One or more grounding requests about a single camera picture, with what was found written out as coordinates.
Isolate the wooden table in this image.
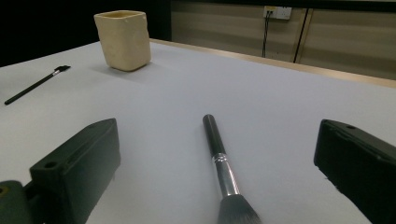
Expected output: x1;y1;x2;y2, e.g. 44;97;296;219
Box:
149;37;396;90

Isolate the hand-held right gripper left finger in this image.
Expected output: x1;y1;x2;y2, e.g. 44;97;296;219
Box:
29;118;121;224

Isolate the white table mat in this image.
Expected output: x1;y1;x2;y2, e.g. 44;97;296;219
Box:
0;40;396;224

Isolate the large black makeup brush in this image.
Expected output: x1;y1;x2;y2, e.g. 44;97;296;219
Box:
202;114;263;224

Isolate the white wall socket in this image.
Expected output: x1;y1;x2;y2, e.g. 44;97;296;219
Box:
262;5;293;21

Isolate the beige square holder cup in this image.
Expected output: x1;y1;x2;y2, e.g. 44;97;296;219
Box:
93;9;152;73

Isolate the black pen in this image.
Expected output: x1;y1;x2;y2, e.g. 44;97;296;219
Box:
4;64;72;106

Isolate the black power cable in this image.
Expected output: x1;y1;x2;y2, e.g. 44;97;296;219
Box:
261;10;273;59

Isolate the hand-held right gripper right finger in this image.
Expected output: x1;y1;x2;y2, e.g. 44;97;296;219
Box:
313;119;396;224

